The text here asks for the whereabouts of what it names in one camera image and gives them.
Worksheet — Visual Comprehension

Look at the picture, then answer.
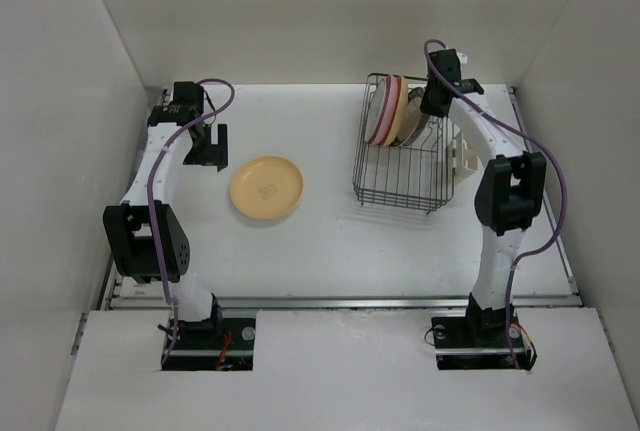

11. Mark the grey rimmed plate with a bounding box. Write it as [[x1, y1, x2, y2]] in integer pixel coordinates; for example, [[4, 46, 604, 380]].
[[391, 87, 429, 147]]

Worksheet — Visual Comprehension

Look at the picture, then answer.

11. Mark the orange plate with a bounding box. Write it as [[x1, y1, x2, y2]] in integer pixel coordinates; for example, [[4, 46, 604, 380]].
[[229, 155, 304, 220]]

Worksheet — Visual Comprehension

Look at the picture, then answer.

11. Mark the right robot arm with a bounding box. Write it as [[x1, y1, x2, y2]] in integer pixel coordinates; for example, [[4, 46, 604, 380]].
[[421, 48, 547, 345]]

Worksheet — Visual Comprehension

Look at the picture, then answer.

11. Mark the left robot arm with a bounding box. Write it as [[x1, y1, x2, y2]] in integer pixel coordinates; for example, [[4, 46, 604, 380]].
[[102, 79, 235, 343]]

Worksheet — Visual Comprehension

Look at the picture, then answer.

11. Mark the tan plate beside pink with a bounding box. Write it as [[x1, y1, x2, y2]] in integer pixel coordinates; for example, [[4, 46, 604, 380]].
[[381, 75, 408, 146]]

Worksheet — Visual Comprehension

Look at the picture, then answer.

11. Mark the white patterned plate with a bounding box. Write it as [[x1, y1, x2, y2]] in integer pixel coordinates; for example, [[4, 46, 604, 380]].
[[363, 80, 387, 143]]

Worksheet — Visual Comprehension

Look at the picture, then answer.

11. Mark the white cutlery holder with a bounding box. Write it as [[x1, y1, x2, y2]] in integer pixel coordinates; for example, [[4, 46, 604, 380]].
[[446, 131, 479, 186]]

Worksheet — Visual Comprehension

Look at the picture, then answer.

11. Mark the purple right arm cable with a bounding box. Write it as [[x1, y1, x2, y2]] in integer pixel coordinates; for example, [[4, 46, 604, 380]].
[[423, 39, 569, 370]]

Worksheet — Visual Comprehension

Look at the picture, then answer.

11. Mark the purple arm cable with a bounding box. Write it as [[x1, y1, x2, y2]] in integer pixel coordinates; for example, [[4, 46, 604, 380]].
[[148, 77, 236, 367], [423, 39, 569, 370]]

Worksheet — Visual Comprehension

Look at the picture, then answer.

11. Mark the wire dish rack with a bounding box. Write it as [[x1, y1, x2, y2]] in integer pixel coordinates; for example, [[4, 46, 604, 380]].
[[352, 73, 457, 214]]

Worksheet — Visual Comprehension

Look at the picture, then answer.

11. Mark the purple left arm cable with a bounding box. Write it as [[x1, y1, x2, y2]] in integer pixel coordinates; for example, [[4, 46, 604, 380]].
[[148, 77, 236, 367]]

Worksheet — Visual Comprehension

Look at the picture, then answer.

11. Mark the aluminium frame rail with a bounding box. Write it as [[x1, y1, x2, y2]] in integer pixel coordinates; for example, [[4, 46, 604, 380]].
[[94, 85, 586, 312]]

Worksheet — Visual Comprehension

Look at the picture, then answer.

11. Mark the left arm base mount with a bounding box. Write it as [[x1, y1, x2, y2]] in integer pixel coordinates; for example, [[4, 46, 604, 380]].
[[161, 316, 256, 372]]

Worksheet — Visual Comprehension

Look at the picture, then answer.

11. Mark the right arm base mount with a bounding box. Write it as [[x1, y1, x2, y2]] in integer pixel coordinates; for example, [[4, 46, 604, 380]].
[[425, 315, 537, 371]]

